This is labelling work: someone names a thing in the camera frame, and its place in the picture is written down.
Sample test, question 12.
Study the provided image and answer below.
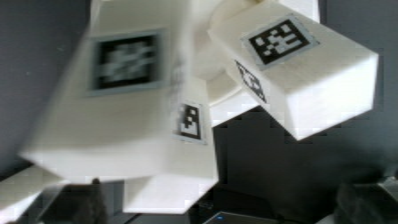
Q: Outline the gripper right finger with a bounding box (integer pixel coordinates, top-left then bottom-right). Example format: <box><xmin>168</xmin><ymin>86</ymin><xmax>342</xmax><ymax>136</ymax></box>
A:
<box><xmin>335</xmin><ymin>177</ymin><xmax>398</xmax><ymax>224</ymax></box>

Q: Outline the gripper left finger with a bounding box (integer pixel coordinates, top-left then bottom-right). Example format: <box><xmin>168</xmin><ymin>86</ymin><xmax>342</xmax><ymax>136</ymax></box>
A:
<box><xmin>24</xmin><ymin>179</ymin><xmax>107</xmax><ymax>224</ymax></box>

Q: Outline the white stool leg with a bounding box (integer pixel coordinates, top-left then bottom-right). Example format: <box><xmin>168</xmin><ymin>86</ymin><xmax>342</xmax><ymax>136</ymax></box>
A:
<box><xmin>209</xmin><ymin>0</ymin><xmax>379</xmax><ymax>140</ymax></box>
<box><xmin>22</xmin><ymin>0</ymin><xmax>219</xmax><ymax>214</ymax></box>

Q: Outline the white L-shaped fence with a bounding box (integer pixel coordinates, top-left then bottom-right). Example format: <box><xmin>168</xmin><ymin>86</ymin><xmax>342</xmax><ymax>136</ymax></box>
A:
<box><xmin>0</xmin><ymin>166</ymin><xmax>68</xmax><ymax>224</ymax></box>

